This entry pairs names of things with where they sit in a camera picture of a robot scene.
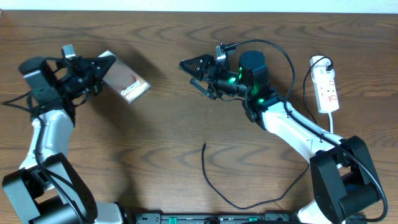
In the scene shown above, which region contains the white power strip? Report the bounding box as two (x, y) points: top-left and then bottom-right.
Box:
(310, 55), (339, 114)

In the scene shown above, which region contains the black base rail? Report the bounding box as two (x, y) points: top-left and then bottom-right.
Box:
(134, 213), (299, 224)

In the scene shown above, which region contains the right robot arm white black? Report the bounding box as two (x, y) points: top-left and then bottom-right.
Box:
(179, 50), (388, 223)

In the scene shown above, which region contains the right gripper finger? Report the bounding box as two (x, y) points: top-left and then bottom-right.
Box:
(190, 78), (216, 100)
(178, 54), (215, 81)

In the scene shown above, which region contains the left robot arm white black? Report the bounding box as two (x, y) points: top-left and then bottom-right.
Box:
(2, 56), (133, 223)

